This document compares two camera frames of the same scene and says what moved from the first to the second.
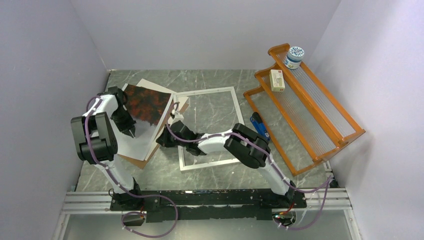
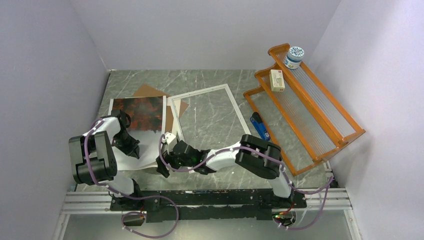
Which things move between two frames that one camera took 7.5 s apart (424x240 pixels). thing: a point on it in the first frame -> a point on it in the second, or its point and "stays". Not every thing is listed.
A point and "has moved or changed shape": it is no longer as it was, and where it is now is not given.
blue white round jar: x=294 y=57 stays
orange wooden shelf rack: x=305 y=124 stays
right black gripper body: x=169 y=141 -> x=175 y=163
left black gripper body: x=123 y=120 -> x=125 y=143
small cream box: x=277 y=80 stays
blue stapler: x=258 y=121 stays
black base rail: x=208 y=204 stays
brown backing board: x=140 y=164 -> x=148 y=91
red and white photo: x=146 y=107 has moved or changed shape
